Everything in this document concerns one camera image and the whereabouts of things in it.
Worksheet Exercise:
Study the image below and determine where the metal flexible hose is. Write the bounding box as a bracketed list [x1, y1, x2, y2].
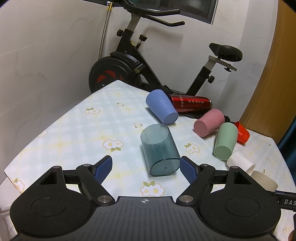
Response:
[98, 2, 112, 60]

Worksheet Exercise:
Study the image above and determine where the floral checked tablecloth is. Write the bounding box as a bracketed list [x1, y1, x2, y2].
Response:
[4, 79, 296, 241]

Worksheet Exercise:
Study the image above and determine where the blue cup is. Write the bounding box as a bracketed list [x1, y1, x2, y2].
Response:
[145, 89, 179, 125]

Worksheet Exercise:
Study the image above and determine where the translucent teal cup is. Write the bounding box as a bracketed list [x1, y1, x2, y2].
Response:
[140, 123, 180, 177]

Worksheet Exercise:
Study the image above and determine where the beige cup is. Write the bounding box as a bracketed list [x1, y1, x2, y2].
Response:
[251, 171, 278, 192]

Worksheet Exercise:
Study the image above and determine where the dark framed window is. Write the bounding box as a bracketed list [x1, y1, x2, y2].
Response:
[83, 0, 219, 25]

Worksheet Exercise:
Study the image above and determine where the green cup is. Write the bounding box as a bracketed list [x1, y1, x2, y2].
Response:
[213, 123, 238, 162]

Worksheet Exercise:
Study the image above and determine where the white paper cup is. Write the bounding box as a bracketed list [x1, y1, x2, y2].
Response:
[226, 152, 256, 175]

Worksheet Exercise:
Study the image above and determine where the black exercise bike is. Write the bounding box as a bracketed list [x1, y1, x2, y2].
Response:
[88, 0, 243, 96]

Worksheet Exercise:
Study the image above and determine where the red plastic cup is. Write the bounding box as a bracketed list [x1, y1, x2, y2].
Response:
[234, 121, 250, 145]

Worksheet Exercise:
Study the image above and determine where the wooden door panel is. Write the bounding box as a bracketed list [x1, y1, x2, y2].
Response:
[240, 1, 295, 143]

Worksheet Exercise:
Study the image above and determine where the red metal thermos bottle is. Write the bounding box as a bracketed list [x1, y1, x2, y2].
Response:
[169, 95, 213, 113]

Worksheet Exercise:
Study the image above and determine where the pink cup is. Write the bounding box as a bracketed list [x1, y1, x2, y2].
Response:
[193, 109, 225, 137]

